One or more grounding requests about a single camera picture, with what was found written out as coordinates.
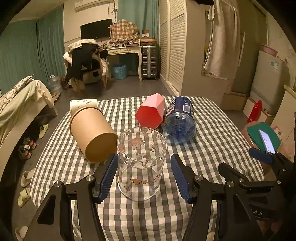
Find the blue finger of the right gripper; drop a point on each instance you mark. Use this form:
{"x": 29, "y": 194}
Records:
{"x": 231, "y": 174}
{"x": 267, "y": 158}

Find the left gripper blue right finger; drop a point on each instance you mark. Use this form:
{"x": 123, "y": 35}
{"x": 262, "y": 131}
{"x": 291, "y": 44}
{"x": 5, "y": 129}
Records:
{"x": 197, "y": 191}

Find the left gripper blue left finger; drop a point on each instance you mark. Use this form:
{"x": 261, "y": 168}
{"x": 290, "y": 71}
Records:
{"x": 53, "y": 219}

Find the clear glass cup with prints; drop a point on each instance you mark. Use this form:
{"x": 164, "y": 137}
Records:
{"x": 141, "y": 155}

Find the brown paper cup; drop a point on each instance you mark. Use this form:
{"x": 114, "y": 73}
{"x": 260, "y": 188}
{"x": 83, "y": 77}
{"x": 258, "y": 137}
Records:
{"x": 93, "y": 134}

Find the pink hexagonal cup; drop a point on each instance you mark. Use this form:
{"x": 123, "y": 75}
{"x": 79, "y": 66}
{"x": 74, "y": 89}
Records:
{"x": 150, "y": 114}

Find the white patterned paper cup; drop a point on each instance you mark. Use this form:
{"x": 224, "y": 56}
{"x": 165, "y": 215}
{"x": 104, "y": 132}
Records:
{"x": 75, "y": 105}

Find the smartphone with lit screen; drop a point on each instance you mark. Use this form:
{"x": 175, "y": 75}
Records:
{"x": 266, "y": 142}

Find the green cushioned stool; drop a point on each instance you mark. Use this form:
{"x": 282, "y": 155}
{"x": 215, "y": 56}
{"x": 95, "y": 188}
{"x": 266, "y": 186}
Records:
{"x": 251, "y": 134}

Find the red bottle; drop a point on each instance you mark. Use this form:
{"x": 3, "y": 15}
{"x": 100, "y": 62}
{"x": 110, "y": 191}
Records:
{"x": 254, "y": 115}

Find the blue plastic water bottle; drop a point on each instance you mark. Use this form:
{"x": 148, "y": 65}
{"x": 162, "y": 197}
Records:
{"x": 179, "y": 125}

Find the green slipper under bed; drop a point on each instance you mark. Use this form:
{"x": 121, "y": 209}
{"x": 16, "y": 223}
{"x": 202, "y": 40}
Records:
{"x": 43, "y": 130}

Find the white slipper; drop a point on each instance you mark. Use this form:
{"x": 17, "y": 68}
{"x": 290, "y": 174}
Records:
{"x": 26, "y": 178}

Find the white refrigerator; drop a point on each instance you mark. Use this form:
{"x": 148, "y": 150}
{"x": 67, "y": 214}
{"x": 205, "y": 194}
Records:
{"x": 271, "y": 75}

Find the green slipper near table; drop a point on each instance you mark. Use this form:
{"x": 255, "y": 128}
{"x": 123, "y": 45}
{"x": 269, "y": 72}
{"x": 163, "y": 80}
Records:
{"x": 24, "y": 197}

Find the hanging white towel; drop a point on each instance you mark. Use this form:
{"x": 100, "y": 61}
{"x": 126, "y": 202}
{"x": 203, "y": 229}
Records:
{"x": 224, "y": 47}

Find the large clear water jug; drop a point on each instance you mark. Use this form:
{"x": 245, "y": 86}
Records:
{"x": 55, "y": 84}

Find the blue laundry basket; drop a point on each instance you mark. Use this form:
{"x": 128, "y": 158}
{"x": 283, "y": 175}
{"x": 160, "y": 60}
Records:
{"x": 119, "y": 71}

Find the bed with patterned bedding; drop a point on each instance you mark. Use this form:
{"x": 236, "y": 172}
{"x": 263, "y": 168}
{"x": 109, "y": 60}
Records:
{"x": 19, "y": 107}

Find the wooden chair with clothes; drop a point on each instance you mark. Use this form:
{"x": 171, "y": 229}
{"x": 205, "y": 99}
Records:
{"x": 84, "y": 56}

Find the white desk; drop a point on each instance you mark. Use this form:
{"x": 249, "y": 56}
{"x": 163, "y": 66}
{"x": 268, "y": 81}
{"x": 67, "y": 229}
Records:
{"x": 129, "y": 50}

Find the silver black suitcase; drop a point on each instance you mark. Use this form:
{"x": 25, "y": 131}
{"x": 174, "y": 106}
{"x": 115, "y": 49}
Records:
{"x": 150, "y": 61}

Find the teal curtain left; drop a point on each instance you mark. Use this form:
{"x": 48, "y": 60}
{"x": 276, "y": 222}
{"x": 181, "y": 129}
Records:
{"x": 33, "y": 47}

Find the teal curtain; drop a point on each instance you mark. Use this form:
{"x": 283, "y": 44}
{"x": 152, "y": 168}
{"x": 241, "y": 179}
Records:
{"x": 33, "y": 47}
{"x": 143, "y": 13}

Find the plaid blanket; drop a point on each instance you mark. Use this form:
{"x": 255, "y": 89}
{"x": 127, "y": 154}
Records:
{"x": 123, "y": 31}

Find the black monitor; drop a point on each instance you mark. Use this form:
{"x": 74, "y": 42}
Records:
{"x": 96, "y": 30}

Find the white louvered wardrobe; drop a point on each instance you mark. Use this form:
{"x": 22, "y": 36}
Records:
{"x": 182, "y": 38}

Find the teal curtain right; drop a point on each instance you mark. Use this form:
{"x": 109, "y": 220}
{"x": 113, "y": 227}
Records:
{"x": 143, "y": 13}

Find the white air conditioner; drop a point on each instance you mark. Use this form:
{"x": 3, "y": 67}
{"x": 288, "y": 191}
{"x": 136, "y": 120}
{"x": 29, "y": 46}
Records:
{"x": 86, "y": 4}

